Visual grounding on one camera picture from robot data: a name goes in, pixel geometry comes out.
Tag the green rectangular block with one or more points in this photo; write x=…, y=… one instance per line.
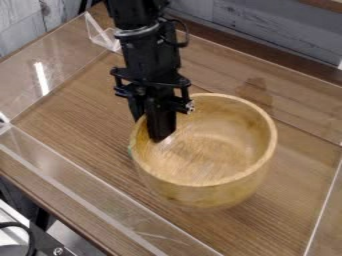
x=129, y=150

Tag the clear acrylic tray wall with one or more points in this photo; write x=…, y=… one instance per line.
x=65, y=137

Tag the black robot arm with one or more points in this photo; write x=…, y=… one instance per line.
x=133, y=14

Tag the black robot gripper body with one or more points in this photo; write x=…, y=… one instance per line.
x=153, y=61

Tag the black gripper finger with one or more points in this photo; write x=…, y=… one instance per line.
x=161, y=120
x=137, y=106

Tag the clear acrylic corner bracket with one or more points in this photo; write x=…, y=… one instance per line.
x=101, y=36

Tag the light wooden bowl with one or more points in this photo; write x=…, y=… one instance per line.
x=212, y=163

